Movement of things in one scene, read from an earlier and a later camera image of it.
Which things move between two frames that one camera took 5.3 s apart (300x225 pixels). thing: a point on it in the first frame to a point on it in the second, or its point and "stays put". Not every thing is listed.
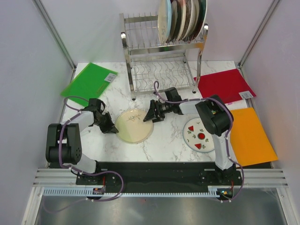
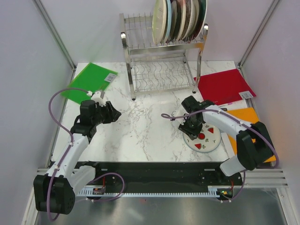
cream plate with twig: [131, 128] to [159, 21]
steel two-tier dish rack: [154, 65] stays put
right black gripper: [155, 116] to [192, 133]
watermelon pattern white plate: [197, 136] stays put
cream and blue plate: [164, 19] stays put
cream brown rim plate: [188, 10] stays put
